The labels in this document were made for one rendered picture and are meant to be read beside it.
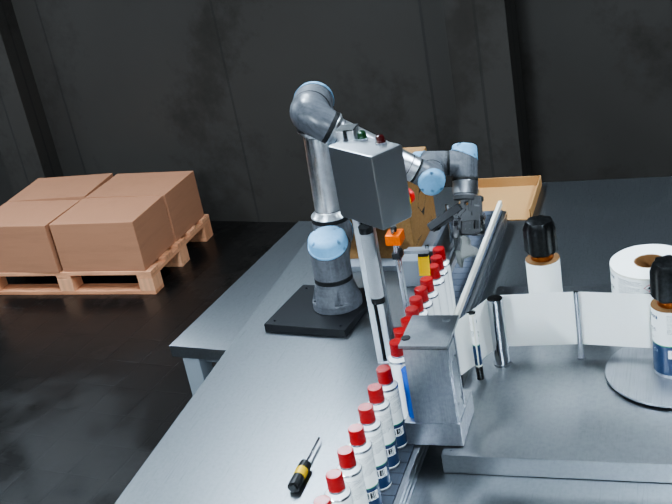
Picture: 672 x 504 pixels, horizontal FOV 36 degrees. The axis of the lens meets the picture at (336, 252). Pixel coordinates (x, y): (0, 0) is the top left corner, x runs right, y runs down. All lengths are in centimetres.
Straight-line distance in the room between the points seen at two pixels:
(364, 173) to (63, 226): 338
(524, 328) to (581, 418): 31
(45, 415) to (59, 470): 47
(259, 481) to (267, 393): 38
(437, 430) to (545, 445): 24
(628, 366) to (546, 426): 29
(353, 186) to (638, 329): 76
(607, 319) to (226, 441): 99
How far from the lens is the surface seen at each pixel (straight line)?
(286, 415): 269
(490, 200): 373
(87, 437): 448
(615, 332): 260
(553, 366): 262
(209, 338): 314
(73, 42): 643
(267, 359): 295
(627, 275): 271
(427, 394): 231
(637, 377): 254
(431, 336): 227
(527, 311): 259
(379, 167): 242
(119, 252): 554
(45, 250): 577
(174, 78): 608
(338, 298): 305
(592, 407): 247
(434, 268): 271
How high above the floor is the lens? 227
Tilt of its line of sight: 24 degrees down
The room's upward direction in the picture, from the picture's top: 11 degrees counter-clockwise
